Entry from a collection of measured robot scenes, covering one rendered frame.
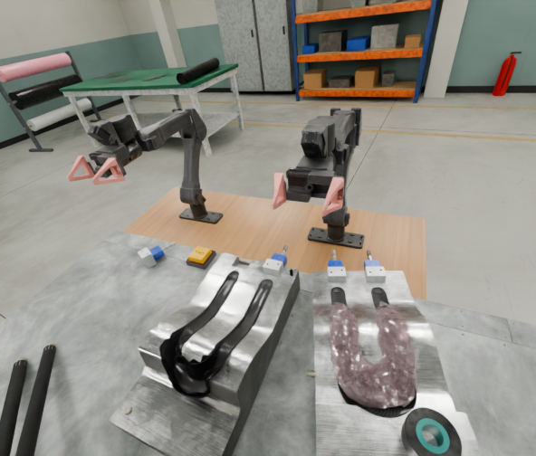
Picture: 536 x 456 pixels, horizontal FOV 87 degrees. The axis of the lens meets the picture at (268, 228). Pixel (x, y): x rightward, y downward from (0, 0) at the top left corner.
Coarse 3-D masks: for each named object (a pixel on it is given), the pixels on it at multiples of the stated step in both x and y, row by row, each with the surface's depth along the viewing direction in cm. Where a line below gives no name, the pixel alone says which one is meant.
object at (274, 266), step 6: (282, 252) 88; (276, 258) 86; (282, 258) 85; (264, 264) 82; (270, 264) 82; (276, 264) 82; (282, 264) 83; (264, 270) 82; (270, 270) 81; (276, 270) 80; (282, 270) 84; (276, 276) 82
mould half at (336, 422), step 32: (320, 288) 81; (352, 288) 80; (384, 288) 78; (320, 320) 68; (416, 320) 66; (320, 352) 63; (416, 352) 60; (320, 384) 59; (320, 416) 52; (352, 416) 51; (448, 416) 49; (320, 448) 48; (352, 448) 47; (384, 448) 47
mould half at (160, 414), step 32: (224, 256) 91; (256, 288) 80; (288, 288) 78; (224, 320) 72; (256, 320) 72; (192, 352) 62; (256, 352) 62; (160, 384) 65; (224, 384) 56; (256, 384) 65; (128, 416) 60; (160, 416) 59; (192, 416) 59; (224, 416) 58; (160, 448) 55; (192, 448) 54; (224, 448) 54
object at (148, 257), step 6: (156, 246) 107; (168, 246) 108; (138, 252) 103; (144, 252) 103; (150, 252) 103; (156, 252) 104; (162, 252) 106; (144, 258) 101; (150, 258) 103; (156, 258) 105; (150, 264) 104
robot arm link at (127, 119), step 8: (112, 120) 80; (120, 120) 80; (128, 120) 83; (120, 128) 81; (128, 128) 82; (136, 128) 86; (120, 136) 82; (128, 136) 83; (136, 136) 88; (152, 136) 90; (144, 144) 88; (152, 144) 89
